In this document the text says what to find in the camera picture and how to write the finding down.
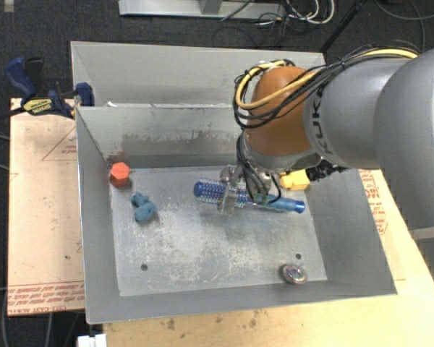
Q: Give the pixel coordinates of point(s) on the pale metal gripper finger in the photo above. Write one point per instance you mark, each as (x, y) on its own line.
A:
(228, 175)
(228, 201)

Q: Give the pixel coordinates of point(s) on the blue round hairbrush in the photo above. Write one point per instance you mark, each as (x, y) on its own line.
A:
(208, 191)

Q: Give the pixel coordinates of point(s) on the yellow plastic block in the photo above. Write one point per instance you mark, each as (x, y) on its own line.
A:
(293, 180)

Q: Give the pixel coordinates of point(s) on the grey metal bin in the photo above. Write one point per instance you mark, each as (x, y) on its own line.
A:
(202, 251)

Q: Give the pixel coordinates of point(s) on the blue toy animal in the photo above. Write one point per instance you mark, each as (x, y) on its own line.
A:
(144, 210)

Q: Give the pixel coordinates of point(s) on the shiny metal round disc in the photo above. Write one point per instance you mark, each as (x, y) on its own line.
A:
(294, 274)

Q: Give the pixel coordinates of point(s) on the orange-red hexagonal block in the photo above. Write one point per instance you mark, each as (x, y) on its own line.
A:
(119, 174)

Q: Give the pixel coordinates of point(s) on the brown cardboard board, red print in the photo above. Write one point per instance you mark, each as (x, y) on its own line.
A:
(43, 212)

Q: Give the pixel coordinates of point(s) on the black cylinder on white bracket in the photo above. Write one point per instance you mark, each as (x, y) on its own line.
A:
(323, 172)

